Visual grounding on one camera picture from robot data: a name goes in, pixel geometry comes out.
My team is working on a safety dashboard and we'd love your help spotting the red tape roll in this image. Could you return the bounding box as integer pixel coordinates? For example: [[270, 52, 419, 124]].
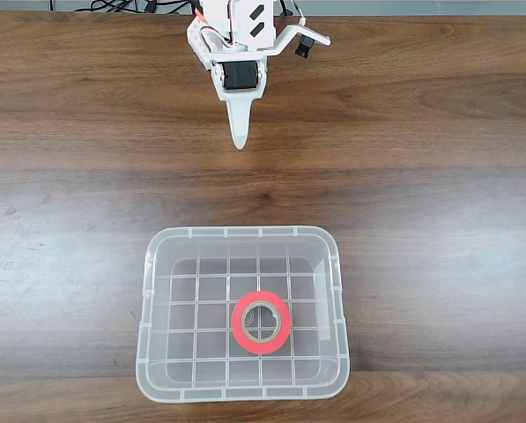
[[231, 289, 293, 356]]

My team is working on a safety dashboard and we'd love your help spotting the clear plastic box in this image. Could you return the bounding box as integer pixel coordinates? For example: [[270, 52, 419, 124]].
[[134, 226, 351, 404]]

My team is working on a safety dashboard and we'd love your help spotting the camera module on white bracket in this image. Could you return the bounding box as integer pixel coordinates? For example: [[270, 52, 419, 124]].
[[263, 22, 332, 59]]

